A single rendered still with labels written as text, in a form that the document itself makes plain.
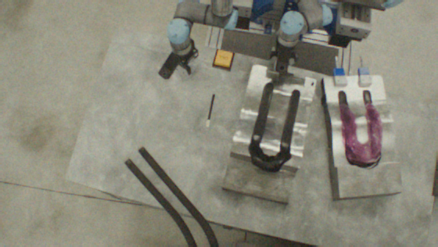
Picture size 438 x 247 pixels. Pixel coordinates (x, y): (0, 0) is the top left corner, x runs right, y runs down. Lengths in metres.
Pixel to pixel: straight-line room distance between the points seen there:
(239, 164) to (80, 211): 1.24
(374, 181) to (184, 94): 0.83
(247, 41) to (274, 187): 1.12
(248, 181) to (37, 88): 1.68
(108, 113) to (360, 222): 1.11
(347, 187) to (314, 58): 1.09
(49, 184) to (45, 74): 0.71
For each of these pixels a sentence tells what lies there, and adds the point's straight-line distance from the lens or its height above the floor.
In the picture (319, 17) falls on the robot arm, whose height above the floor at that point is 1.18.
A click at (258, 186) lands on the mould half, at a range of 1.76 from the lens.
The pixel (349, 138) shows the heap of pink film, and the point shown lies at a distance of 1.80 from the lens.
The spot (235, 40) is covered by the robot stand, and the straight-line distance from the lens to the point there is 2.65.
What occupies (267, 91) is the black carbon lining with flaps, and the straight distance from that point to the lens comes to 1.83.
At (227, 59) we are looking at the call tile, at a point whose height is 0.84.
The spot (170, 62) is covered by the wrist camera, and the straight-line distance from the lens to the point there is 1.74.
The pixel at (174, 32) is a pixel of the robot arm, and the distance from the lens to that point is 1.57.
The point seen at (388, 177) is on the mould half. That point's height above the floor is 0.91.
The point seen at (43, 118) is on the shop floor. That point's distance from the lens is 2.92.
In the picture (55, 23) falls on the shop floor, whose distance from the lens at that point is 3.16.
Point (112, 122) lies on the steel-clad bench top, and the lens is 1.92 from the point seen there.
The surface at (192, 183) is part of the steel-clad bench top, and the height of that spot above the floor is 0.80.
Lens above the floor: 2.59
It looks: 74 degrees down
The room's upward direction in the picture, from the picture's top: 2 degrees counter-clockwise
